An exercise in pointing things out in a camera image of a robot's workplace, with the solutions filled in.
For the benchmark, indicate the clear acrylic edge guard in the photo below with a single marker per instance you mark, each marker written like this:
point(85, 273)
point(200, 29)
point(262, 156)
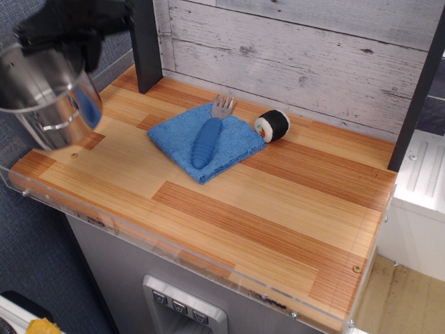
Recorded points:
point(291, 228)

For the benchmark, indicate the dark vertical post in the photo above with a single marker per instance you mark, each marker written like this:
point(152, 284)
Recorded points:
point(145, 43)
point(426, 78)

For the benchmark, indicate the white ribbed side counter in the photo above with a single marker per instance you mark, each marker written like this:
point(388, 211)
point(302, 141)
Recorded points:
point(420, 178)

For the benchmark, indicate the left dark vertical post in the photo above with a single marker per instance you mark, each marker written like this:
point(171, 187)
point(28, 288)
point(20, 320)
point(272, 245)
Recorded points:
point(145, 43)

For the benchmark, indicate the grey toy fridge cabinet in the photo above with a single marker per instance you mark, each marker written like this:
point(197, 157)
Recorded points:
point(119, 267)

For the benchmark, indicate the black and yellow object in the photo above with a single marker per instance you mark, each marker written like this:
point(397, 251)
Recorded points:
point(17, 312)

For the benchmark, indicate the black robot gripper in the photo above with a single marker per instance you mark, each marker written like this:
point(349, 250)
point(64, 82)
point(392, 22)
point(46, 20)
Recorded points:
point(81, 24)

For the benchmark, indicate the silver dispenser panel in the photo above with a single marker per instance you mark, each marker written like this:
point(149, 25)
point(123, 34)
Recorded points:
point(176, 311)

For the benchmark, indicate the blue handled fork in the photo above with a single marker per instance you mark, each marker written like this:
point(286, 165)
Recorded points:
point(205, 143)

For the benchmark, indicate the blue folded cloth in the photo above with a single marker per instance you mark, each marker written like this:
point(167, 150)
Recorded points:
point(176, 136)

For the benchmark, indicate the stainless steel pot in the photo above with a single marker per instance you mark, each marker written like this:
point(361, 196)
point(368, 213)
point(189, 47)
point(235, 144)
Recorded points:
point(47, 97)

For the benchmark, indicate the right dark vertical post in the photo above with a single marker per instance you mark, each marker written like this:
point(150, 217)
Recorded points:
point(426, 78)

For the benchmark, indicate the toy sushi roll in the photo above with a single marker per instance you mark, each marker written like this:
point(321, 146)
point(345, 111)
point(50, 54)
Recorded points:
point(272, 125)

